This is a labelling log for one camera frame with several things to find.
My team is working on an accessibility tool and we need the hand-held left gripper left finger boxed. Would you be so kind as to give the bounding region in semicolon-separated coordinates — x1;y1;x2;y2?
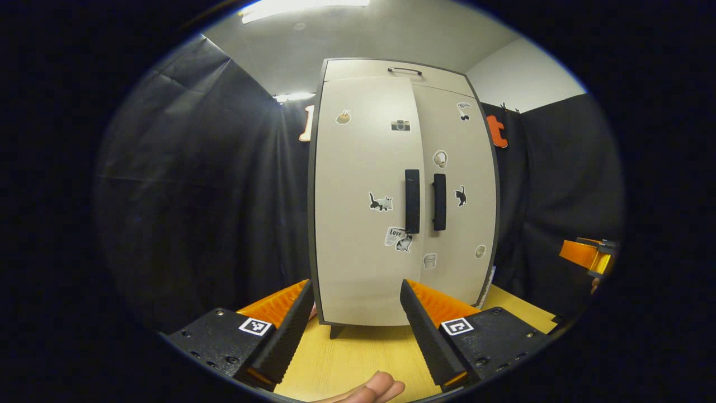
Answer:
159;279;315;392

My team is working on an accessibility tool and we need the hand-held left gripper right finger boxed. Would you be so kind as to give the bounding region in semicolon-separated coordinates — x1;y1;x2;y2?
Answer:
400;279;552;393

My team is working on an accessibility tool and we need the white shoe cabinet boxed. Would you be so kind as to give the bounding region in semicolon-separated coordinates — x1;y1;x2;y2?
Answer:
308;58;501;339

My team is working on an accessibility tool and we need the white cabinet door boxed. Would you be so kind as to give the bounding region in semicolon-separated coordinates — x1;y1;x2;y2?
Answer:
411;84;498;307
313;76;426;326

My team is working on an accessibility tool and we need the white cabinet drawer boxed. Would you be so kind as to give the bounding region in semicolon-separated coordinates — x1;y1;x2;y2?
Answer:
323;58;476;99

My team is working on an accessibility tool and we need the ceiling light panel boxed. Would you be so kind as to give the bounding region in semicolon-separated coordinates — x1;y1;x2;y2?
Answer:
241;0;370;24

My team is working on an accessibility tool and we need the black door handle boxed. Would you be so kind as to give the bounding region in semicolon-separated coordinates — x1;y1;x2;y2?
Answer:
432;174;447;231
405;169;421;235

